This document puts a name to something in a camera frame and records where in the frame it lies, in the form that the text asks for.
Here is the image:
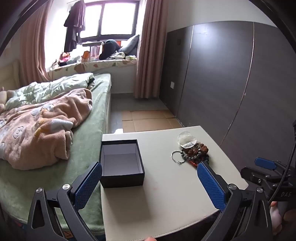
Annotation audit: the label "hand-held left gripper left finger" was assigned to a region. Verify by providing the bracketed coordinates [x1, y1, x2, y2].
[26, 161, 103, 241]

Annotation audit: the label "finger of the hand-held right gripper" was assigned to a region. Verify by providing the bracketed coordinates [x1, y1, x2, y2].
[240, 167, 275, 186]
[255, 157, 287, 173]

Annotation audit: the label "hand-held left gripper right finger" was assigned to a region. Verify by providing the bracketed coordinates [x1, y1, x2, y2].
[197, 161, 273, 241]

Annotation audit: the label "grey bead bracelet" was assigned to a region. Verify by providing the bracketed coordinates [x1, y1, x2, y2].
[180, 152, 209, 163]

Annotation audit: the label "black jewelry box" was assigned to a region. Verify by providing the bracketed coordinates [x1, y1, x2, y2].
[99, 139, 145, 189]

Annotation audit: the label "silver ring bangle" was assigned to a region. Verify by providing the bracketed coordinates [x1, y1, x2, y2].
[171, 151, 186, 165]

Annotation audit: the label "clear plastic pouch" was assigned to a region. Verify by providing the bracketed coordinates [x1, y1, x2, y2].
[178, 131, 197, 149]

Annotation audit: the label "person's right hand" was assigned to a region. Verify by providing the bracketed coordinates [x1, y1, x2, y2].
[271, 201, 287, 234]

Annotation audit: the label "peach fleece blanket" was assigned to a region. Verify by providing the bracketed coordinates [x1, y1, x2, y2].
[0, 88, 93, 170]

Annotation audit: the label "bed with green sheet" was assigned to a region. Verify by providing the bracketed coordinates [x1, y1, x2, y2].
[0, 73, 112, 232]

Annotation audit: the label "flattened cardboard sheet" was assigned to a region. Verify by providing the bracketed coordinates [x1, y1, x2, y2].
[121, 109, 183, 133]

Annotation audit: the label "dark brown wardrobe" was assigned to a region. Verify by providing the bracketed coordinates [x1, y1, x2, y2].
[159, 22, 296, 186]

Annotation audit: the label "light green quilt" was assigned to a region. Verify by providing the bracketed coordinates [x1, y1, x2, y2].
[5, 72, 95, 110]

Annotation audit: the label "patterned window seat cushion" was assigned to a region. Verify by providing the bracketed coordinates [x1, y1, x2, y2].
[47, 58, 137, 80]

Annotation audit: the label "beige plush toy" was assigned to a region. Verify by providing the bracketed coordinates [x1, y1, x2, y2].
[0, 87, 15, 109]

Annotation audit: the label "pile of plush toys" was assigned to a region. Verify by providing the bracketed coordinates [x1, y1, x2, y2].
[54, 52, 80, 66]

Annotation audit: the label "white crumpled clothes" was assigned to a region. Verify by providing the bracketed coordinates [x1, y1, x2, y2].
[111, 53, 137, 61]

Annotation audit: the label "pink striped box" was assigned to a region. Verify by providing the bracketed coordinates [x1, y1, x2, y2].
[90, 45, 102, 58]

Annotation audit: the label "beige headboard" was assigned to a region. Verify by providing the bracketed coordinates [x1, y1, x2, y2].
[0, 60, 20, 92]

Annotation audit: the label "black bag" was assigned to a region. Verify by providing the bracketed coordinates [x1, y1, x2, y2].
[99, 39, 122, 60]

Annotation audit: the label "pink curtain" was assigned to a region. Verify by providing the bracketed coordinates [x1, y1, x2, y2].
[20, 0, 77, 82]
[134, 0, 169, 99]

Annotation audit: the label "grey pillow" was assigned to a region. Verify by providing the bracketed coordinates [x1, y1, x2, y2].
[120, 35, 140, 56]

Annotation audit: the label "hanging dark clothes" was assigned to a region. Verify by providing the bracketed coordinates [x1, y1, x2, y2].
[63, 0, 86, 52]

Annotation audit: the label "window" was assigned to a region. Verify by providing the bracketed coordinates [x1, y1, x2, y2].
[80, 0, 140, 43]

